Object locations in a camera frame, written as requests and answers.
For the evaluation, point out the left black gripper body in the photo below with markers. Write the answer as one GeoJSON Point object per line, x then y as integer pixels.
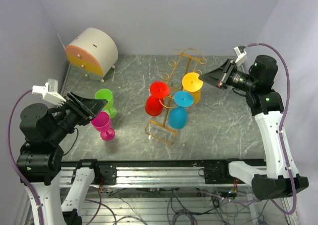
{"type": "Point", "coordinates": [75, 113]}

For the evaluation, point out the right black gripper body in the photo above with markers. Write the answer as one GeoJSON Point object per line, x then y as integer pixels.
{"type": "Point", "coordinates": [231, 68]}

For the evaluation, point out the pink plastic wine glass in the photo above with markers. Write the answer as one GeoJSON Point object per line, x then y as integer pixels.
{"type": "Point", "coordinates": [102, 123]}

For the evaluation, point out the green plastic wine glass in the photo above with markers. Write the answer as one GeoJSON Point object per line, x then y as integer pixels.
{"type": "Point", "coordinates": [108, 96]}

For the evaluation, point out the orange plastic wine glass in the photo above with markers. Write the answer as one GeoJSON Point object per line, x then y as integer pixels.
{"type": "Point", "coordinates": [193, 85]}

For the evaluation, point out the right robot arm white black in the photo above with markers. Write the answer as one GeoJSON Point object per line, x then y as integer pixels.
{"type": "Point", "coordinates": [281, 177]}

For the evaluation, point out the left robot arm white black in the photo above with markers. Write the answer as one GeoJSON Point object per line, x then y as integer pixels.
{"type": "Point", "coordinates": [39, 162]}

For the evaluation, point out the blue plastic wine glass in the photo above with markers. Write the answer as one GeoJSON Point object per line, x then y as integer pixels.
{"type": "Point", "coordinates": [178, 116]}

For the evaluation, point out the red plastic wine glass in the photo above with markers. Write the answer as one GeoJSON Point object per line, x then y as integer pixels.
{"type": "Point", "coordinates": [155, 102]}

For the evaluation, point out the round cream mini drawer cabinet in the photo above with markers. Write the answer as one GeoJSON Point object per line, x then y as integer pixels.
{"type": "Point", "coordinates": [93, 53]}

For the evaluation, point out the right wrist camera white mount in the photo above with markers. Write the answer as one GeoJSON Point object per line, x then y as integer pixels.
{"type": "Point", "coordinates": [241, 54]}

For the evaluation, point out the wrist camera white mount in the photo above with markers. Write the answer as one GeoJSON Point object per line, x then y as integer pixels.
{"type": "Point", "coordinates": [241, 54]}
{"type": "Point", "coordinates": [49, 92]}

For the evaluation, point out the gold wire wine glass rack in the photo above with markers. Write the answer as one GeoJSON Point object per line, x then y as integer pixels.
{"type": "Point", "coordinates": [187, 61]}

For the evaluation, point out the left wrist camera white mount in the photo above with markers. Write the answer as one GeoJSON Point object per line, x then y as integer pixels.
{"type": "Point", "coordinates": [49, 92]}

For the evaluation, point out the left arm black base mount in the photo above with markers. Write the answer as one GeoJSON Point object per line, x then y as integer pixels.
{"type": "Point", "coordinates": [105, 174]}

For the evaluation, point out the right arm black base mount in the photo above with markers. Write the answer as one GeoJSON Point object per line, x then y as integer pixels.
{"type": "Point", "coordinates": [217, 172]}

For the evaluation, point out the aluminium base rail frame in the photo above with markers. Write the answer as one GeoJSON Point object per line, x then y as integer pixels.
{"type": "Point", "coordinates": [154, 174]}

